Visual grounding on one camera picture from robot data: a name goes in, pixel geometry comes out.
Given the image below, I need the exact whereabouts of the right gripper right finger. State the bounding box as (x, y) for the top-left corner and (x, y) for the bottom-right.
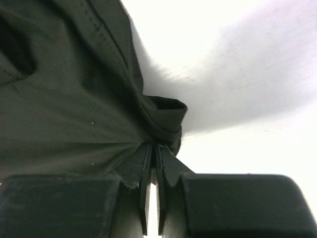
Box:
(155, 145), (317, 238)

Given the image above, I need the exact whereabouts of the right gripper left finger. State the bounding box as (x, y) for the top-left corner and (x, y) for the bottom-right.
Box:
(0, 144), (153, 238)

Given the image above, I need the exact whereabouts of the black t shirt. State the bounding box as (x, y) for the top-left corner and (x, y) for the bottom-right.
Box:
(0, 0), (187, 179)

